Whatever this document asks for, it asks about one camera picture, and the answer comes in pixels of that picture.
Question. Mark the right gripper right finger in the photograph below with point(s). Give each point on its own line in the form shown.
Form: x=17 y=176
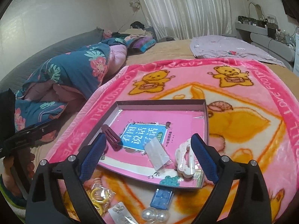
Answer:
x=251 y=203

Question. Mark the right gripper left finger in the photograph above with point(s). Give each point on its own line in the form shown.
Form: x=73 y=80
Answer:
x=45 y=204

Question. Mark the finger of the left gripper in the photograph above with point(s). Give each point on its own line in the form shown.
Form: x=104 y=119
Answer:
x=28 y=136

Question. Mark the yellow hair ties bag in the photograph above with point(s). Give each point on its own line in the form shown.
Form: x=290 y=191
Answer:
x=101 y=197

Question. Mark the silver earring card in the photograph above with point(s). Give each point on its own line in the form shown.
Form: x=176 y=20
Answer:
x=120 y=214

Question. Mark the white pink claw clip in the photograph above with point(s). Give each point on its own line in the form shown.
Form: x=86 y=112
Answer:
x=185 y=160

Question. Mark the maroon hair clip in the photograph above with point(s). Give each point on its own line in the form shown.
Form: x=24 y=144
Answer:
x=112 y=138

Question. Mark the small blue jewelry box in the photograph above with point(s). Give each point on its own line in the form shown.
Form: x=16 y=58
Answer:
x=162 y=198

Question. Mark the pearl earrings pair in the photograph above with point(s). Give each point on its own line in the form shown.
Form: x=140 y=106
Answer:
x=152 y=215

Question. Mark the clear plastic zip bag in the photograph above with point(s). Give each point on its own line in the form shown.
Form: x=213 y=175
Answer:
x=156 y=153

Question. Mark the person's left hand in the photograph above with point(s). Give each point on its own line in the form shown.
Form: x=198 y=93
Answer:
x=18 y=172

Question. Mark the grey upholstered headboard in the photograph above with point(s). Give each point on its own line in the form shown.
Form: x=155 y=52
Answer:
x=15 y=78

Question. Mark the blue floral quilt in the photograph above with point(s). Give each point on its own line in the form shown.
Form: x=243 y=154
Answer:
x=65 y=82

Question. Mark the pink bear fleece blanket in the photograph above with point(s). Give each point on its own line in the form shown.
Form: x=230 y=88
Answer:
x=252 y=114

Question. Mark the shallow cardboard box tray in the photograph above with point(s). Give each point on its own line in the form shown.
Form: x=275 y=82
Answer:
x=149 y=130

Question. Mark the purple striped pillow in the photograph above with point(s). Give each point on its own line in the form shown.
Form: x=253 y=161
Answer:
x=139 y=45

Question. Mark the pile of dark clothes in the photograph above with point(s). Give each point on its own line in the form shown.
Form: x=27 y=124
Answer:
x=137 y=25

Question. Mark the lilac bed sheet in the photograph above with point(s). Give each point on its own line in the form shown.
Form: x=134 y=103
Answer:
x=217 y=46

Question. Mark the white pleated curtain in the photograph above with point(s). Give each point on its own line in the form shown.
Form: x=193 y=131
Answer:
x=186 y=19

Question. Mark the grey wall shelf desk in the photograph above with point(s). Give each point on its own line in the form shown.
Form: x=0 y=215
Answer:
x=255 y=32

